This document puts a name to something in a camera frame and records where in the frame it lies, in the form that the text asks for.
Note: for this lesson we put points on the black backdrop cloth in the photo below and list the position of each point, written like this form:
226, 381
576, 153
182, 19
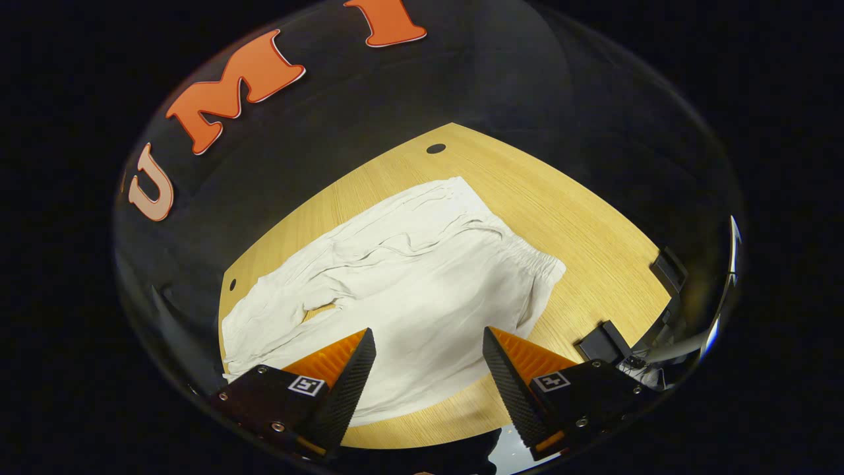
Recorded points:
297, 145

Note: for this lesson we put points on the white jeans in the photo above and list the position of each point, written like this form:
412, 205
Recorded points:
422, 290

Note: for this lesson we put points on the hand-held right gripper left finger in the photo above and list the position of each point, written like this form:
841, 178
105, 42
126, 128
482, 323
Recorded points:
346, 389

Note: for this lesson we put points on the black chair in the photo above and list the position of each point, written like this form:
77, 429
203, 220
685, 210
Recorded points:
603, 344

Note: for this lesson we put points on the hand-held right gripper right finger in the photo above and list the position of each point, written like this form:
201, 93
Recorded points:
514, 389

